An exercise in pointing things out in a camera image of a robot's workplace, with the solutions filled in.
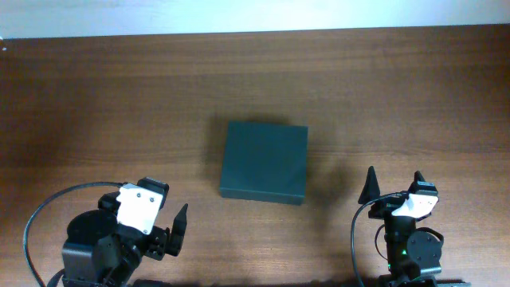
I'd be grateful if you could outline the black storage box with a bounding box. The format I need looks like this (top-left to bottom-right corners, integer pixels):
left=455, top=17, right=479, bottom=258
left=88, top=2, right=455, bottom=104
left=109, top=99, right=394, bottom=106
left=219, top=121, right=308, bottom=206

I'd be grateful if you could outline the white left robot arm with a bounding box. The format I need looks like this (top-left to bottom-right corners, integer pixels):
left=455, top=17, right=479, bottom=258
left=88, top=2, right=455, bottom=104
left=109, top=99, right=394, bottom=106
left=48, top=177, right=188, bottom=286

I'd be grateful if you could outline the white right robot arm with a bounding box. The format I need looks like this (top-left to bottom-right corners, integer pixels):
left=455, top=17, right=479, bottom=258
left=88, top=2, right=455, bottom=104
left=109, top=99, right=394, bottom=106
left=351, top=167, right=444, bottom=286

